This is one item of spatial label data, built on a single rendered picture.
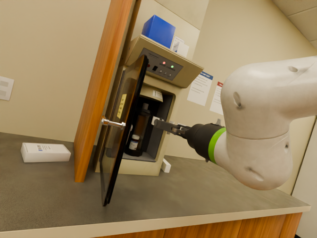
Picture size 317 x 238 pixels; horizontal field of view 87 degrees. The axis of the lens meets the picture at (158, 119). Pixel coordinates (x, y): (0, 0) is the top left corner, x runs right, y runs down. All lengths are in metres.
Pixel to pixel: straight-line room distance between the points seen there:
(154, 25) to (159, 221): 0.67
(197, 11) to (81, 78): 0.74
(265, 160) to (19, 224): 0.52
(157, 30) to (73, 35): 0.61
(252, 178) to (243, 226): 0.72
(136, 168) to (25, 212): 0.45
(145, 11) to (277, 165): 0.72
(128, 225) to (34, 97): 0.86
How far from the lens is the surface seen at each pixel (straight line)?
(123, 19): 0.68
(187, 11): 0.94
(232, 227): 0.98
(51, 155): 0.83
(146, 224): 0.60
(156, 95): 0.81
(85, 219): 0.54
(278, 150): 0.33
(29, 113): 1.16
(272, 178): 0.35
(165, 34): 0.71
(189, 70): 0.78
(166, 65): 0.73
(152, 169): 0.88
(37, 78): 1.15
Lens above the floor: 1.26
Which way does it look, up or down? 2 degrees down
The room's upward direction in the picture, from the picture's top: 16 degrees clockwise
